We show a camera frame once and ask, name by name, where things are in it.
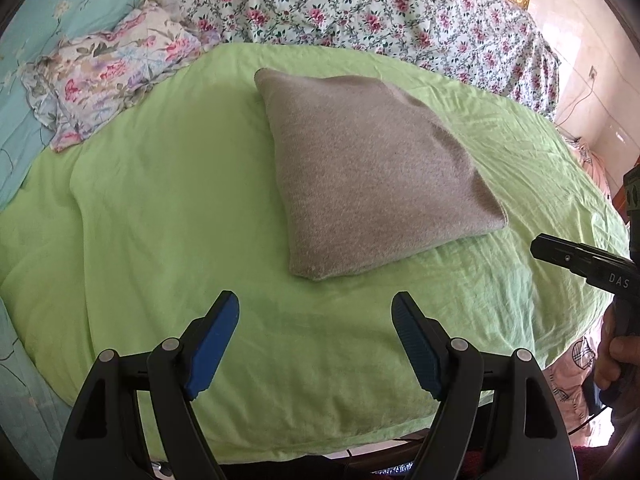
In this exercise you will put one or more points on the dark red cloth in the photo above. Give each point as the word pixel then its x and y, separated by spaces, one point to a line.
pixel 590 465

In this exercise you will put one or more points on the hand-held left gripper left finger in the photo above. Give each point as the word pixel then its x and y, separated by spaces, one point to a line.
pixel 212 345

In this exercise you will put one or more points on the pink patterned cloth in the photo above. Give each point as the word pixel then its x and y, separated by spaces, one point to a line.
pixel 575 365

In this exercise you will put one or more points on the rose print bed sheet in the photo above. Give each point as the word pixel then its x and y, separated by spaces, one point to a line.
pixel 350 5

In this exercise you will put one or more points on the beige knit sweater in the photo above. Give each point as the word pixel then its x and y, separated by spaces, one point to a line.
pixel 370 175

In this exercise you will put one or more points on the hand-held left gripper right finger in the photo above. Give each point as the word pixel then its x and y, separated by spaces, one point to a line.
pixel 417 345

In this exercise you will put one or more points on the light green blanket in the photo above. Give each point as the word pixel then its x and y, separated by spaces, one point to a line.
pixel 175 185

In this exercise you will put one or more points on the person's right hand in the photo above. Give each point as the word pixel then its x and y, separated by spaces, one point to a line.
pixel 622 365

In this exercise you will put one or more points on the pastel floral pillow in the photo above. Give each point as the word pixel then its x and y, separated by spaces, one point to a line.
pixel 115 65

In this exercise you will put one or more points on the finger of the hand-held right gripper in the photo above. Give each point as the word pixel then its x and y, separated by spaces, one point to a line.
pixel 557 252

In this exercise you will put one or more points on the teal floral quilt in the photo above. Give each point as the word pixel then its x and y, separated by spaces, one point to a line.
pixel 65 5

